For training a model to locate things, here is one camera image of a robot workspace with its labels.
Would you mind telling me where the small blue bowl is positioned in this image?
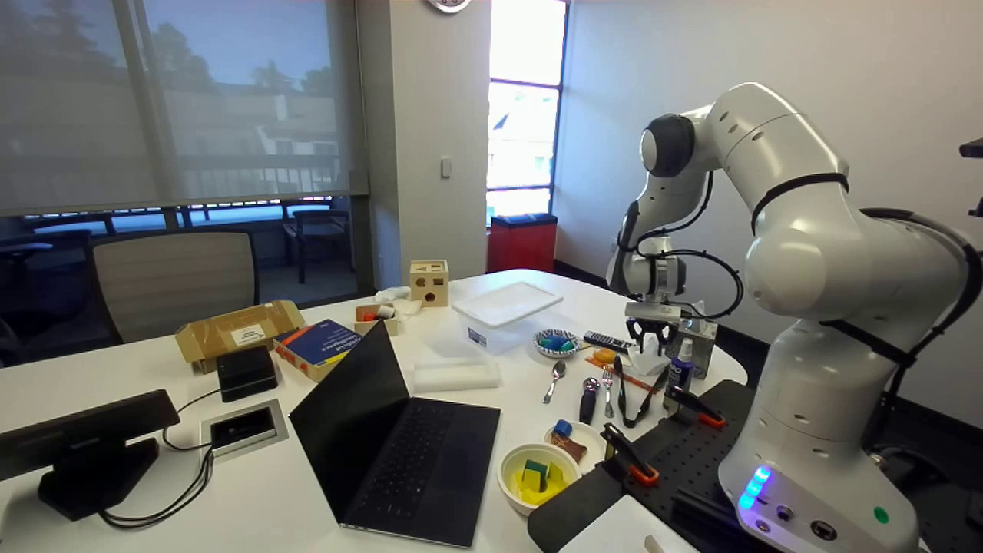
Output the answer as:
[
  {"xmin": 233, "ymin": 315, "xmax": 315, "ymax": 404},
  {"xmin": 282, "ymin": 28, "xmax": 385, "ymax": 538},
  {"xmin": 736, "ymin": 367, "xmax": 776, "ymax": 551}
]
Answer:
[{"xmin": 533, "ymin": 325, "xmax": 585, "ymax": 363}]

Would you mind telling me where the small wooden box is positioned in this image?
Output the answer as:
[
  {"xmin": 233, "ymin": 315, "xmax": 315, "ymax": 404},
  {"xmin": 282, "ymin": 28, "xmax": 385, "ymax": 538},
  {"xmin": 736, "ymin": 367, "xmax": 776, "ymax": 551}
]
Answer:
[{"xmin": 353, "ymin": 292, "xmax": 401, "ymax": 331}]

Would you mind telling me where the table power outlet box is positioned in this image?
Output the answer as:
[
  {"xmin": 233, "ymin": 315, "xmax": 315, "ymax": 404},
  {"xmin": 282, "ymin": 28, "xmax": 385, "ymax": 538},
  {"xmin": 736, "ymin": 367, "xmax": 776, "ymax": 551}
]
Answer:
[{"xmin": 200, "ymin": 397, "xmax": 292, "ymax": 455}]

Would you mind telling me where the white paper sheet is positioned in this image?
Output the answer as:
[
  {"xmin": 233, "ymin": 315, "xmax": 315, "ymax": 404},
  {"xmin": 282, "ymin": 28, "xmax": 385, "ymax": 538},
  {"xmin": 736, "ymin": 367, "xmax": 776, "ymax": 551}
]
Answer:
[{"xmin": 555, "ymin": 494, "xmax": 699, "ymax": 553}]

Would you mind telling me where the black table cable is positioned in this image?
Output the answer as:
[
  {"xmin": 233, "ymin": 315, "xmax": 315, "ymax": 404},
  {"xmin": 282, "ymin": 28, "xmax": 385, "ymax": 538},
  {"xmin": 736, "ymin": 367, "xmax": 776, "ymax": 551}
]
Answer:
[{"xmin": 98, "ymin": 387, "xmax": 225, "ymax": 533}]

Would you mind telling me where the grey remote control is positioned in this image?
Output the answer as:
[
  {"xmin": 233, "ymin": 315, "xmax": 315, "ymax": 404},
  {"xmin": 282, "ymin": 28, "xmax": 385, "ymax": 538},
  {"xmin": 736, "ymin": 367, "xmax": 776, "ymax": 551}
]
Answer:
[{"xmin": 582, "ymin": 328, "xmax": 636, "ymax": 356}]

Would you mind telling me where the white bowl with yellow inside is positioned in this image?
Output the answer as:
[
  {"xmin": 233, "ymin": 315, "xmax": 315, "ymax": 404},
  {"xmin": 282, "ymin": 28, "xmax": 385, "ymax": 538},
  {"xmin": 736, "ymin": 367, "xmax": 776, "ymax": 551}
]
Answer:
[{"xmin": 497, "ymin": 441, "xmax": 585, "ymax": 521}]

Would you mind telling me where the black laptop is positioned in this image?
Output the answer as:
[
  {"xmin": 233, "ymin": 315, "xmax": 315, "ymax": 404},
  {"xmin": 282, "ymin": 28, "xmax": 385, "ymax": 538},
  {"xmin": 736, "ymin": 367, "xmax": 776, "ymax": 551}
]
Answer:
[{"xmin": 289, "ymin": 319, "xmax": 503, "ymax": 551}]

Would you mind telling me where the white plastic bin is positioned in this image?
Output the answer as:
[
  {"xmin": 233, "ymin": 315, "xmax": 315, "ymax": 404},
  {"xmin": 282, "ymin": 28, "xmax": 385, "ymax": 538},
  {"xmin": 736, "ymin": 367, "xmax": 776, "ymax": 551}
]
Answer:
[{"xmin": 449, "ymin": 281, "xmax": 567, "ymax": 356}]

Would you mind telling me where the black marker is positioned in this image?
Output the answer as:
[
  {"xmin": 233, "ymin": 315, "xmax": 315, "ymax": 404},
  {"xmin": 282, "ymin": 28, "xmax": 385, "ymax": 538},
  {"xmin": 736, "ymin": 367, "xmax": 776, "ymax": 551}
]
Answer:
[{"xmin": 578, "ymin": 376, "xmax": 603, "ymax": 426}]

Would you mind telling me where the brown toy block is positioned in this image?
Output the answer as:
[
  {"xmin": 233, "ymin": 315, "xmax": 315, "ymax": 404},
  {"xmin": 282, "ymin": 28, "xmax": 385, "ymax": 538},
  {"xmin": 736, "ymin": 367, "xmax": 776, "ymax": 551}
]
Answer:
[{"xmin": 548, "ymin": 434, "xmax": 590, "ymax": 464}]

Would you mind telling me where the black camera on stand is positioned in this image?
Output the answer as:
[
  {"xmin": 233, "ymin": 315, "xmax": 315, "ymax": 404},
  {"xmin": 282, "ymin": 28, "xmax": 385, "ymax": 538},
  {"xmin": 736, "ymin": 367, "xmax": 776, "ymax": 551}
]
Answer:
[{"xmin": 957, "ymin": 136, "xmax": 983, "ymax": 223}]

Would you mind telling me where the grey office chair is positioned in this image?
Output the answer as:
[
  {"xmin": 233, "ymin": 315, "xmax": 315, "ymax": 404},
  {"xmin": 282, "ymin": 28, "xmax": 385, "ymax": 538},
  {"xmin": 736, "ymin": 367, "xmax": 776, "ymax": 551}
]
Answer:
[{"xmin": 87, "ymin": 229, "xmax": 261, "ymax": 345}]

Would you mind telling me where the dark mesh office chair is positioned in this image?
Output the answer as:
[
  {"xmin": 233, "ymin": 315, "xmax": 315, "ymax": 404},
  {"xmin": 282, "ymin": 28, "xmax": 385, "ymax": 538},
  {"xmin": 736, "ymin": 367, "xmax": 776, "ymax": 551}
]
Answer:
[{"xmin": 0, "ymin": 235, "xmax": 65, "ymax": 367}]

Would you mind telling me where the wooden shape sorter cube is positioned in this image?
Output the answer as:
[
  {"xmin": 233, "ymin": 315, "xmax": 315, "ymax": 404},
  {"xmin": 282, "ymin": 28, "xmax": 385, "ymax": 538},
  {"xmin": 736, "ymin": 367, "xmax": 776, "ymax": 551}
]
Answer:
[{"xmin": 407, "ymin": 256, "xmax": 451, "ymax": 311}]

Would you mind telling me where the chair behind glass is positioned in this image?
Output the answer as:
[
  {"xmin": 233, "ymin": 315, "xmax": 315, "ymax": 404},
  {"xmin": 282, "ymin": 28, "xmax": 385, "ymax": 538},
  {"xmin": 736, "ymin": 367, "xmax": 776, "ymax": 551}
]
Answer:
[{"xmin": 281, "ymin": 198, "xmax": 357, "ymax": 287}]

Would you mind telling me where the black video conference bar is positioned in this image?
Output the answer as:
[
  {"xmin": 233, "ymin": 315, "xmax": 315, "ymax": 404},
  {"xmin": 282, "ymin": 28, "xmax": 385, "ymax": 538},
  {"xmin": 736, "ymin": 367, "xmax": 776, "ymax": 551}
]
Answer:
[{"xmin": 0, "ymin": 387, "xmax": 182, "ymax": 524}]

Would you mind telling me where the brown cardboard package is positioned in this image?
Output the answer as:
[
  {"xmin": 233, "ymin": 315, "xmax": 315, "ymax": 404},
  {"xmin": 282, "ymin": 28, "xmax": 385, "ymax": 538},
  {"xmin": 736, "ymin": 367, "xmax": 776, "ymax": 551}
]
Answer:
[{"xmin": 173, "ymin": 298, "xmax": 306, "ymax": 376}]

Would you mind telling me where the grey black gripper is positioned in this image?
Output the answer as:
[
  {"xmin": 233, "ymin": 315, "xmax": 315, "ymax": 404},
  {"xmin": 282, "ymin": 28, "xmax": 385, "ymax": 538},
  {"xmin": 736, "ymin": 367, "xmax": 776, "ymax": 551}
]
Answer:
[{"xmin": 625, "ymin": 298, "xmax": 689, "ymax": 360}]

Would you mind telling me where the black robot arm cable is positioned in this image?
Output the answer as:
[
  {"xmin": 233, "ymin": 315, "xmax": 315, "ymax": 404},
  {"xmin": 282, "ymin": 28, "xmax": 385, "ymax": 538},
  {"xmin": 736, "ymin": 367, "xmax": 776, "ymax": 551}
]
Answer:
[{"xmin": 611, "ymin": 174, "xmax": 747, "ymax": 322}]

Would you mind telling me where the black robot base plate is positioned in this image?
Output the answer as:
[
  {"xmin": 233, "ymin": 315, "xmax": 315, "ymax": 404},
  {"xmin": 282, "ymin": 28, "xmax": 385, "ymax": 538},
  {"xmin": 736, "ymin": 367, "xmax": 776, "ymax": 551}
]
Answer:
[{"xmin": 526, "ymin": 378, "xmax": 761, "ymax": 553}]

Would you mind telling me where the metal spoon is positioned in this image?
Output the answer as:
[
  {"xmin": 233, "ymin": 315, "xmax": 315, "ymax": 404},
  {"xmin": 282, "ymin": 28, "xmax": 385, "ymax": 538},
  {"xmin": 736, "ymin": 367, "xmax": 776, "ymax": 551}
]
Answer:
[{"xmin": 540, "ymin": 360, "xmax": 567, "ymax": 409}]

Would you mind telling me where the small white plate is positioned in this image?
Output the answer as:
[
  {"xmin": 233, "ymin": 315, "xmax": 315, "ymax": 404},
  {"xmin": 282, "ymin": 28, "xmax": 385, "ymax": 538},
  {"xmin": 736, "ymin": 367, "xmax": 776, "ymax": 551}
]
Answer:
[{"xmin": 540, "ymin": 413, "xmax": 608, "ymax": 471}]

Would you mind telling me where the small black box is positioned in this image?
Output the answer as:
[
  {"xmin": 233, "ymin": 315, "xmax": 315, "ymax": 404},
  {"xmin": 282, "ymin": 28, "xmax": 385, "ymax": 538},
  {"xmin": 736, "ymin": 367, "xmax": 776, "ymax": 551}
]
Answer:
[{"xmin": 214, "ymin": 345, "xmax": 282, "ymax": 404}]

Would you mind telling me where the blue book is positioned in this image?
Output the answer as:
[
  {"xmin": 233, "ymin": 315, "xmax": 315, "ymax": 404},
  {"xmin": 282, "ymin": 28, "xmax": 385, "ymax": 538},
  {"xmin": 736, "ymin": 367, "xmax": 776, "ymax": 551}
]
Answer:
[{"xmin": 274, "ymin": 316, "xmax": 365, "ymax": 381}]

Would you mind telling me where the black orange clamp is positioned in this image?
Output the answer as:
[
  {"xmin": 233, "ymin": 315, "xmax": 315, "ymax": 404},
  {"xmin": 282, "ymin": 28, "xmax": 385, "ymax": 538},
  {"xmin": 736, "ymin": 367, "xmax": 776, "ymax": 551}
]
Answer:
[
  {"xmin": 600, "ymin": 421, "xmax": 665, "ymax": 488},
  {"xmin": 669, "ymin": 383, "xmax": 730, "ymax": 434}
]

